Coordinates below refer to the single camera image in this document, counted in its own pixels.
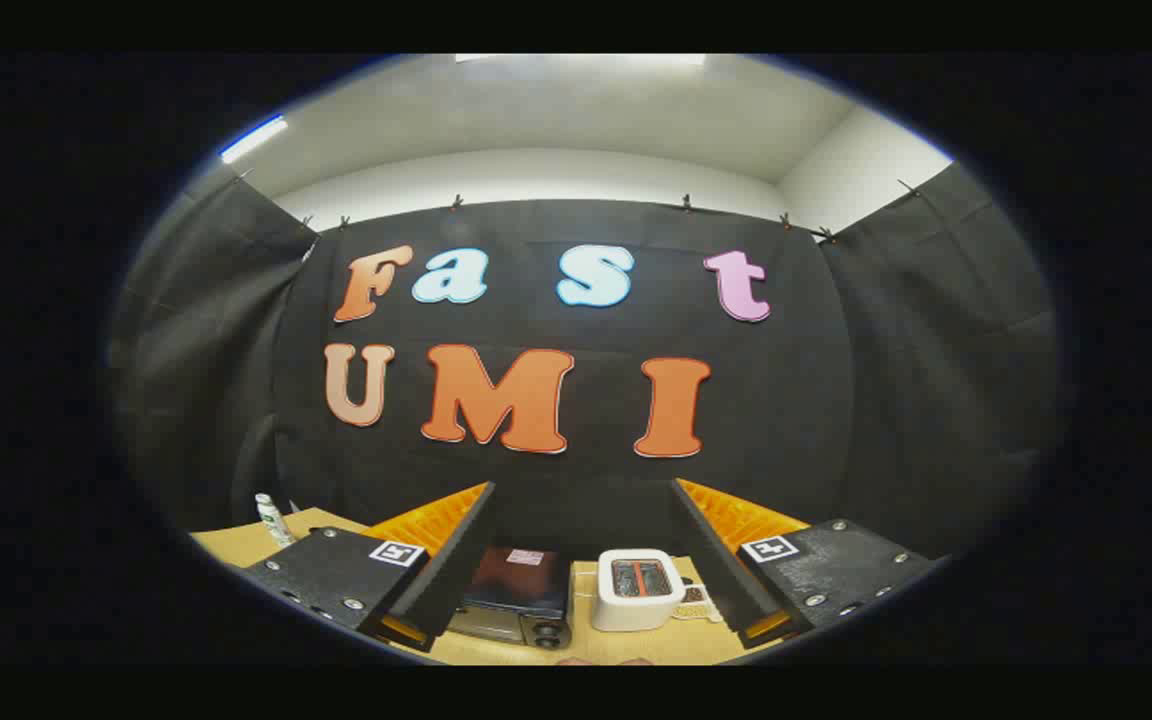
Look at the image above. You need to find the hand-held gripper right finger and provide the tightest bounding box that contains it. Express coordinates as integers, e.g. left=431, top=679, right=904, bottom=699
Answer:
left=671, top=478, right=937, bottom=651

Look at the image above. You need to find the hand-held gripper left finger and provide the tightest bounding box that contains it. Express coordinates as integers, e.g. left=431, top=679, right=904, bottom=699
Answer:
left=244, top=481, right=497, bottom=653

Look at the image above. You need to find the black toaster oven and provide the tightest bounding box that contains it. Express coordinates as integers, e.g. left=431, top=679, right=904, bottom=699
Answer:
left=446, top=545, right=574, bottom=651

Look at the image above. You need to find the white pop-up toaster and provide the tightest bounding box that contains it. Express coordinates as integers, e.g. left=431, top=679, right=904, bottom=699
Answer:
left=591, top=548, right=687, bottom=633

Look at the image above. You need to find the white divided dish of beans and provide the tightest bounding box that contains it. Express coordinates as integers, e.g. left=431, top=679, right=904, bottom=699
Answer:
left=676, top=583, right=727, bottom=623

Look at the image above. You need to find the white bottle green label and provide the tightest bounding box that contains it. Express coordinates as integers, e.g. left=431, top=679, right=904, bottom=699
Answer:
left=254, top=492, right=295, bottom=548

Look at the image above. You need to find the ceiling light strip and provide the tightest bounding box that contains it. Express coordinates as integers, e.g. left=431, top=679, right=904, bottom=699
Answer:
left=219, top=114, right=289, bottom=164

